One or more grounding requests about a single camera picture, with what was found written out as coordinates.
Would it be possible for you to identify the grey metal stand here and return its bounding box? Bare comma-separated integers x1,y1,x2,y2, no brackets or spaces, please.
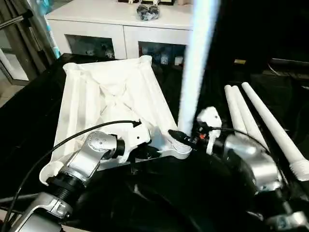
0,0,55,86

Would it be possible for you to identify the black plastic mat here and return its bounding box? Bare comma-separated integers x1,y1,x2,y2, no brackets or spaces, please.
0,52,309,232

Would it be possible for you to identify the light blue plastic film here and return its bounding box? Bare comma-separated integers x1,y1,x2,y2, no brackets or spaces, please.
36,0,62,59

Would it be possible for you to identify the dark crumpled bundle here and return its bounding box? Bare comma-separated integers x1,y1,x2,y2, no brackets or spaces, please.
136,3,160,21

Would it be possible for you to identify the white cabinet with glass doors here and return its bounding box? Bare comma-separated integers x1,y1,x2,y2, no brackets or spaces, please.
44,0,195,66

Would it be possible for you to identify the white plastic table top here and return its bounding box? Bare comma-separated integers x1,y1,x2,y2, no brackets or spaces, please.
39,55,194,187

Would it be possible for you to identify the black bench with silver rail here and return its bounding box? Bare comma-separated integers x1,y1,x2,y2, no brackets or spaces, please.
267,58,309,91

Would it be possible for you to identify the white plastic table leg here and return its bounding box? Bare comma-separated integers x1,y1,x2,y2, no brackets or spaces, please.
231,85,271,156
224,85,252,142
241,82,309,182
177,0,219,139

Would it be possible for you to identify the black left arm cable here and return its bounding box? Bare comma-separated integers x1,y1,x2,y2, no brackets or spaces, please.
0,120,142,232

